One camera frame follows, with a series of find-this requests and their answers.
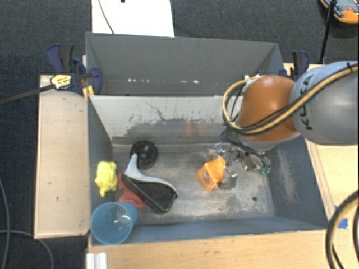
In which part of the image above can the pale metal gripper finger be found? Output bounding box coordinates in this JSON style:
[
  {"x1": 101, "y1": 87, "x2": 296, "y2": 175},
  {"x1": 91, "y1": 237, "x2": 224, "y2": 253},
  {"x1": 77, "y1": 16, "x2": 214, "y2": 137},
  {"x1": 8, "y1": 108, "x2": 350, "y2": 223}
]
[
  {"x1": 214, "y1": 142, "x2": 237, "y2": 160},
  {"x1": 224, "y1": 160, "x2": 240, "y2": 190}
]

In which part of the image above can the orange box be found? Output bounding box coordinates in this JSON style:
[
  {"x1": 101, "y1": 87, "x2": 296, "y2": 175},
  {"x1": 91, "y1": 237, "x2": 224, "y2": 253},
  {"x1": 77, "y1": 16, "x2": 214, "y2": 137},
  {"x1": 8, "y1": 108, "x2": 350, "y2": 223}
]
[{"x1": 197, "y1": 156, "x2": 227, "y2": 192}]

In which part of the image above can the black round mesh ball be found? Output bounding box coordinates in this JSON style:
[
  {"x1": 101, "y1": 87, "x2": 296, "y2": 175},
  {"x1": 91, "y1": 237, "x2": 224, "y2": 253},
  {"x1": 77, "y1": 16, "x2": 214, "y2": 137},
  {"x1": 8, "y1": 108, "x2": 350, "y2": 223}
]
[{"x1": 129, "y1": 140, "x2": 159, "y2": 170}]

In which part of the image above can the black and white scoop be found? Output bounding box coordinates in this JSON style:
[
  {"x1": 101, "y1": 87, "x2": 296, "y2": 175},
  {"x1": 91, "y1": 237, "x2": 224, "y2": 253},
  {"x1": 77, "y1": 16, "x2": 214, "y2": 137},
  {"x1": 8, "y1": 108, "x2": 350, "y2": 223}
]
[{"x1": 121, "y1": 152, "x2": 179, "y2": 214}]

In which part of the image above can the grey metal bin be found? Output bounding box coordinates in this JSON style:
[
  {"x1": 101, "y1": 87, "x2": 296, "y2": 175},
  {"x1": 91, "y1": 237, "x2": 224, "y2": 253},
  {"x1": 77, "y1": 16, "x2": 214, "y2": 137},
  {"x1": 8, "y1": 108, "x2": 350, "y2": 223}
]
[{"x1": 85, "y1": 31, "x2": 329, "y2": 247}]

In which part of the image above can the red cloth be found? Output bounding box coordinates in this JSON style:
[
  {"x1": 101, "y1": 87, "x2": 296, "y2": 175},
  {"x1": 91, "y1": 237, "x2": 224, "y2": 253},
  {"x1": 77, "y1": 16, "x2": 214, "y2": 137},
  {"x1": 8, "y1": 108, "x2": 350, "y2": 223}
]
[{"x1": 116, "y1": 172, "x2": 148, "y2": 209}]

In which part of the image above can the yellow soft toy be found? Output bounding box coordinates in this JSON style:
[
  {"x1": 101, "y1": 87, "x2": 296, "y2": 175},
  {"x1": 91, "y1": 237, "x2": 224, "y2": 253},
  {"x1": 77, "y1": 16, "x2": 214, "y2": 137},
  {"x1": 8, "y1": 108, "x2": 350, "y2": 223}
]
[{"x1": 94, "y1": 160, "x2": 118, "y2": 198}]

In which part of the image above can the blue plastic cup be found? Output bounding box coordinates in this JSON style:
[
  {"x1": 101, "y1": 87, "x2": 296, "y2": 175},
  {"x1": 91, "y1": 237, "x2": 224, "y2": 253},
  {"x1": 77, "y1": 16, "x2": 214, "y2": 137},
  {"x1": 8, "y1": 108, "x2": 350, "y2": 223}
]
[{"x1": 90, "y1": 201, "x2": 139, "y2": 246}]

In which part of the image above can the pale wood board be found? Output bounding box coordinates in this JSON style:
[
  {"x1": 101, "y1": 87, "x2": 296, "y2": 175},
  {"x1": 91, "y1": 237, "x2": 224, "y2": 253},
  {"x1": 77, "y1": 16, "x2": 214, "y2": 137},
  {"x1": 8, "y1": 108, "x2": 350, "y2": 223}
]
[{"x1": 33, "y1": 74, "x2": 91, "y2": 239}]

